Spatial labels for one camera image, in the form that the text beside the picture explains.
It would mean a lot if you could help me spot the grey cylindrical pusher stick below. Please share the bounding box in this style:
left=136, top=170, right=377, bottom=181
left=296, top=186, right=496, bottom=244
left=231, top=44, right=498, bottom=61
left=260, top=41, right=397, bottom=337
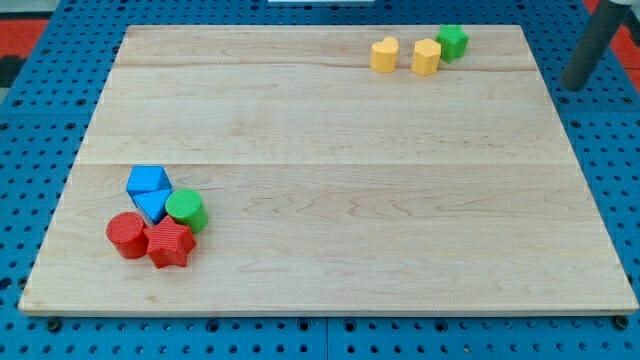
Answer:
left=559, top=0, right=631, bottom=91

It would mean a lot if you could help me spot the yellow hexagon block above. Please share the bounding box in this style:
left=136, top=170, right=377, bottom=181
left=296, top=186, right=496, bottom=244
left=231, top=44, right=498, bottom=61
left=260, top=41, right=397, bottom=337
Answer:
left=411, top=39, right=441, bottom=76

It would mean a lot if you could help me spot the yellow heart block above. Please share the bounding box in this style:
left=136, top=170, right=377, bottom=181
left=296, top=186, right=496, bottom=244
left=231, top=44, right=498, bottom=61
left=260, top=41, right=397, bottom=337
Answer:
left=369, top=37, right=399, bottom=73

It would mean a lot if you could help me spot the green cylinder block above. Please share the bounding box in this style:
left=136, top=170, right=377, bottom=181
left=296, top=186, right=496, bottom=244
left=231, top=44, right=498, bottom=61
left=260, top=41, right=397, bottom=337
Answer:
left=165, top=188, right=209, bottom=233

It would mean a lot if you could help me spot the red star block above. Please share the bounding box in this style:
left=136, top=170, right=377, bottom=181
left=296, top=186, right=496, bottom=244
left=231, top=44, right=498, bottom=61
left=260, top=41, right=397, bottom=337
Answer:
left=143, top=216, right=196, bottom=269

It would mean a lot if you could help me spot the blue triangle block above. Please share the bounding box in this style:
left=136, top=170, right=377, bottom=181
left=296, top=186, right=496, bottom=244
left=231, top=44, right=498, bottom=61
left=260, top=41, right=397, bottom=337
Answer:
left=133, top=190, right=171, bottom=224

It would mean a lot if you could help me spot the red cylinder block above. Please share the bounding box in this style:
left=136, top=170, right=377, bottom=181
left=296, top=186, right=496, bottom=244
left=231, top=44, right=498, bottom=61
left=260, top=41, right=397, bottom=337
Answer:
left=105, top=212, right=148, bottom=259

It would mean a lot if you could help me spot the green star block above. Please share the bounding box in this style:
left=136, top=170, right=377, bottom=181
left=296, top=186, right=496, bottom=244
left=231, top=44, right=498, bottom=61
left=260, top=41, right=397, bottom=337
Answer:
left=436, top=24, right=469, bottom=63

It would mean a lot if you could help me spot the wooden board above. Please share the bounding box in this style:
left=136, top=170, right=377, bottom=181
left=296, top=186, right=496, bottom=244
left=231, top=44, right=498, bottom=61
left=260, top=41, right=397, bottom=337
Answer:
left=19, top=25, right=638, bottom=317

